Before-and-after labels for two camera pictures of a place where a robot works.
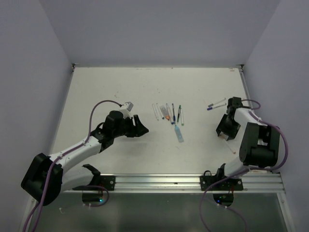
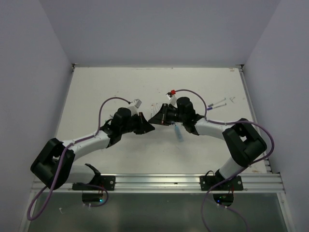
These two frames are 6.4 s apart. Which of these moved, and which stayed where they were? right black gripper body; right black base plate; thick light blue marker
Moved: right black gripper body
Stayed: right black base plate; thick light blue marker
